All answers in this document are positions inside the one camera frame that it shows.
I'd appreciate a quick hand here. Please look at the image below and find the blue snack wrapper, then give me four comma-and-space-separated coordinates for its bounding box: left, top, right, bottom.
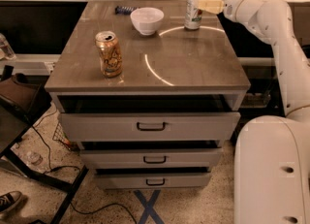
115, 6, 137, 16

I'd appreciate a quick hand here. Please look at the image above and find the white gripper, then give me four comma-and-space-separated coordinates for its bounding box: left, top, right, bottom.
198, 0, 256, 22

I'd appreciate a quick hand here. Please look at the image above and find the black floor cable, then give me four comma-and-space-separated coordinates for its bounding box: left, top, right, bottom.
31, 108, 138, 224

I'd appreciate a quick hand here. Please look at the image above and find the middle grey drawer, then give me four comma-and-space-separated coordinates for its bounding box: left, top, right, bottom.
80, 148, 222, 169

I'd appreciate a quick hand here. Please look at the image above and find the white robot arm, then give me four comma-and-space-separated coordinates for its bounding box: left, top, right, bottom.
198, 0, 310, 224

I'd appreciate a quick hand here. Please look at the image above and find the white ceramic bowl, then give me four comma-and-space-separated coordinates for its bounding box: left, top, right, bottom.
130, 7, 165, 36

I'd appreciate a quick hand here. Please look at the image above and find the grey drawer cabinet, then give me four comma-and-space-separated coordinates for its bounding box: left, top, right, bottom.
46, 2, 250, 176

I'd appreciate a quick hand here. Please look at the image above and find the brown bag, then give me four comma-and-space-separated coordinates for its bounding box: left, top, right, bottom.
0, 74, 51, 124

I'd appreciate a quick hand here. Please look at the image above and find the black canvas sneaker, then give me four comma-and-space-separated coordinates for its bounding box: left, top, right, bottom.
0, 191, 22, 214

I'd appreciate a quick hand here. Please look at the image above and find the wire mesh basket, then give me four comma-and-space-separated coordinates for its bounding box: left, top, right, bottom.
52, 123, 78, 151

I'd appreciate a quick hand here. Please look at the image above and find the grey drawer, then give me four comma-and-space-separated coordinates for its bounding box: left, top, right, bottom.
59, 112, 240, 142
80, 148, 222, 169
94, 173, 211, 189

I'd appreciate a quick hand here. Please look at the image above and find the bottom grey drawer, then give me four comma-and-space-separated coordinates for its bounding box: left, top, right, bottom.
94, 173, 211, 189

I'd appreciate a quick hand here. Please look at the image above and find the clear plastic bottle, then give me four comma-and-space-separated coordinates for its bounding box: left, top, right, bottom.
26, 151, 43, 166

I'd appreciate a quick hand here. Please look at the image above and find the black side desk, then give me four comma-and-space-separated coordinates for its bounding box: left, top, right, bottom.
0, 106, 88, 224

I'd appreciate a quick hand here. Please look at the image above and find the orange gold soda can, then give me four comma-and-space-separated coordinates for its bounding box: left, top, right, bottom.
95, 31, 122, 78

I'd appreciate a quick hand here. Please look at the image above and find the top grey drawer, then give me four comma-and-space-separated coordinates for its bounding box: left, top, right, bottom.
59, 112, 240, 142

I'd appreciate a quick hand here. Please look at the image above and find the green white 7up can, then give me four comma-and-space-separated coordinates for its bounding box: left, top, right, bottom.
184, 0, 202, 30

